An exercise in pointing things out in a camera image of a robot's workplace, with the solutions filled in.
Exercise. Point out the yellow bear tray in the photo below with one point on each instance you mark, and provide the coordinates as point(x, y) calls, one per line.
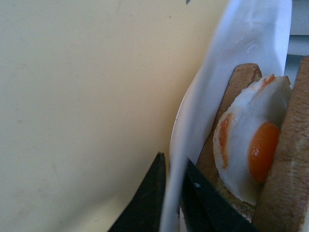
point(89, 90)

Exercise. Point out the fried egg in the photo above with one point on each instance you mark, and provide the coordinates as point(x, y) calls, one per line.
point(246, 136)

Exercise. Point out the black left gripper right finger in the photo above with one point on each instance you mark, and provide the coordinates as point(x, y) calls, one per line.
point(204, 208)

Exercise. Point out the white round plate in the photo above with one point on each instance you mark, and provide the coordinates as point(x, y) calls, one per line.
point(250, 31)

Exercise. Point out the grey curtain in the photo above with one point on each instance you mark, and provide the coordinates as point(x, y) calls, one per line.
point(299, 38)

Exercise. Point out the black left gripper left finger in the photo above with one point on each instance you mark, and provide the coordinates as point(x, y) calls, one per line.
point(143, 213)

